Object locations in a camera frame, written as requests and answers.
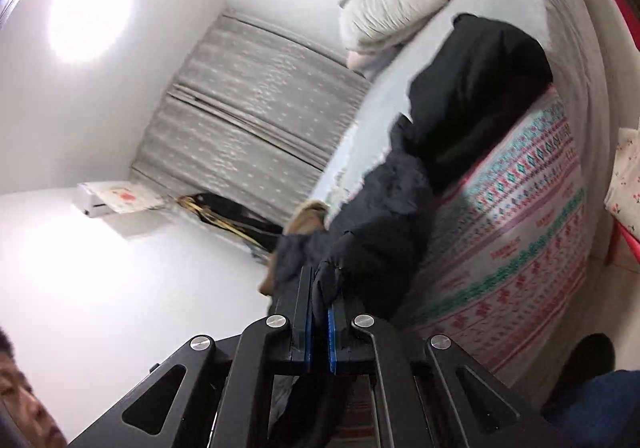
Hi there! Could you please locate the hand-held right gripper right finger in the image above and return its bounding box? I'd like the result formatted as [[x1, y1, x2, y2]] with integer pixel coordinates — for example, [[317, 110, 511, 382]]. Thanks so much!
[[326, 295, 571, 448]]

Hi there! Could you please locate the person's blue trouser leg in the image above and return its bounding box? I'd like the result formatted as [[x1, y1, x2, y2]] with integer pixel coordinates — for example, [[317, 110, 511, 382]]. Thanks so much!
[[540, 368, 640, 448]]

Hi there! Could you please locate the red frame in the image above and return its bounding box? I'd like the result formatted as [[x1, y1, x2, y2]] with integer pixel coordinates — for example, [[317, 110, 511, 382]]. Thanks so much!
[[592, 0, 640, 270]]

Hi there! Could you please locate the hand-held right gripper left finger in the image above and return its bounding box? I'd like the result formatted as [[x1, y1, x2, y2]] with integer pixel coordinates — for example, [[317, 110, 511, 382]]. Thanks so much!
[[67, 265, 316, 448]]

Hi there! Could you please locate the black hanging jacket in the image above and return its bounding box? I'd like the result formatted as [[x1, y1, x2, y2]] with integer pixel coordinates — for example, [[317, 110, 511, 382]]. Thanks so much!
[[197, 192, 287, 251]]

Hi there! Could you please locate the dark navy puffer jacket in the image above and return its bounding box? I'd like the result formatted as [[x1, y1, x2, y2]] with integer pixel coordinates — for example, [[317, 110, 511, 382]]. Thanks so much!
[[267, 115, 436, 448]]

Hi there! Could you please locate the white floral cloth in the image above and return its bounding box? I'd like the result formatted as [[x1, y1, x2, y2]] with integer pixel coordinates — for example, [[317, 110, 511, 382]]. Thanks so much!
[[604, 127, 640, 229]]

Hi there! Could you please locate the patterned red green blanket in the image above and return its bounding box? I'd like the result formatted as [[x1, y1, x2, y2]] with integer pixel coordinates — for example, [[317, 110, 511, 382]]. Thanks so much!
[[335, 85, 592, 448]]

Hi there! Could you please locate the pink pillow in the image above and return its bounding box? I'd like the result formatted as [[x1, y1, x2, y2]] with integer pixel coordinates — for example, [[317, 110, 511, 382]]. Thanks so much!
[[347, 49, 383, 70]]

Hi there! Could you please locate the white air conditioner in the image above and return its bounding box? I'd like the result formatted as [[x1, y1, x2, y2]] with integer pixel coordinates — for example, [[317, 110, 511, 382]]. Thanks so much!
[[76, 180, 168, 218]]

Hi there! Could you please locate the black fuzzy slipper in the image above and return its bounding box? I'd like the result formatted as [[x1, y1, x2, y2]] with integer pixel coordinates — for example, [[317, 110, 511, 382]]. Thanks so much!
[[545, 333, 617, 409]]

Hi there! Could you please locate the yellow wooden coat rack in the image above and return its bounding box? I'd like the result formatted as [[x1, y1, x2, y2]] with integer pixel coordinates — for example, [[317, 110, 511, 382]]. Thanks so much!
[[177, 195, 263, 251]]

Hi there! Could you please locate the grey star curtain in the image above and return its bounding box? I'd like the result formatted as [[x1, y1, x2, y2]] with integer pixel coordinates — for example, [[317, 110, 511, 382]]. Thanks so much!
[[167, 10, 371, 164], [131, 90, 331, 209]]

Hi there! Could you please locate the brown fleece garment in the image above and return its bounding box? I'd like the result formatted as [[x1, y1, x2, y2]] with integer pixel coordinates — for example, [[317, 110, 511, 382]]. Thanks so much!
[[257, 200, 329, 296]]

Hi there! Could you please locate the person's face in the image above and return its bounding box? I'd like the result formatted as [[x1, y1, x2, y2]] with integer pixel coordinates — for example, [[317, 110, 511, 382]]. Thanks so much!
[[0, 328, 69, 448]]

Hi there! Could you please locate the black garment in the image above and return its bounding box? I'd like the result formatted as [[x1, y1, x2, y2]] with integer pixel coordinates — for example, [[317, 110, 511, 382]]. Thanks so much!
[[405, 13, 553, 194]]

